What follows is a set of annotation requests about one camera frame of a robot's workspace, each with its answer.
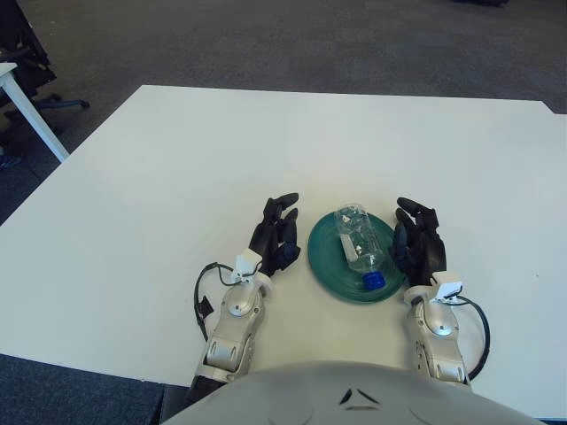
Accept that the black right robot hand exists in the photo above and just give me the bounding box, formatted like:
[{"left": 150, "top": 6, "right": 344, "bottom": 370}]
[{"left": 389, "top": 197, "right": 447, "bottom": 289}]

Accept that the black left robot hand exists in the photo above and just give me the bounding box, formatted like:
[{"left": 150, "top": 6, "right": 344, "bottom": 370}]
[{"left": 247, "top": 192, "right": 300, "bottom": 278}]

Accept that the clear plastic bottle blue cap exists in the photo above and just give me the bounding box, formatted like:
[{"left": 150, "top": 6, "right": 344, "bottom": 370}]
[{"left": 334, "top": 205, "right": 389, "bottom": 291}]

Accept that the green round plate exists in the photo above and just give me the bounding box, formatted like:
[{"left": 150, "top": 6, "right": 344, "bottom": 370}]
[{"left": 307, "top": 211, "right": 408, "bottom": 305}]

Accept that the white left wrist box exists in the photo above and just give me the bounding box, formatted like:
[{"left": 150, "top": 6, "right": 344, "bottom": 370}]
[{"left": 229, "top": 250, "right": 262, "bottom": 282}]

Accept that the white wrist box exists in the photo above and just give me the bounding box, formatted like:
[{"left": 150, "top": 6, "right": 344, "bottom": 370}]
[
  {"left": 229, "top": 250, "right": 262, "bottom": 282},
  {"left": 431, "top": 272, "right": 462, "bottom": 303}
]

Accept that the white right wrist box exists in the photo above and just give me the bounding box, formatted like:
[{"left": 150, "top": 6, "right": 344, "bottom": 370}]
[{"left": 431, "top": 272, "right": 462, "bottom": 303}]

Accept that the grey robot torso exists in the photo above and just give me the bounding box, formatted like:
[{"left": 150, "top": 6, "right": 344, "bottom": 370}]
[{"left": 161, "top": 360, "right": 540, "bottom": 425}]

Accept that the white side table leg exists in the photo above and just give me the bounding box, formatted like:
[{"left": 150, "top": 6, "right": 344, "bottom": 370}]
[{"left": 0, "top": 61, "right": 70, "bottom": 163}]

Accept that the black office chair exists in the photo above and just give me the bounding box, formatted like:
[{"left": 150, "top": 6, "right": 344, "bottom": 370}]
[{"left": 0, "top": 0, "right": 89, "bottom": 143}]

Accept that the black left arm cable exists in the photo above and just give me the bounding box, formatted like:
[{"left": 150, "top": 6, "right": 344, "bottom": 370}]
[{"left": 193, "top": 262, "right": 236, "bottom": 342}]

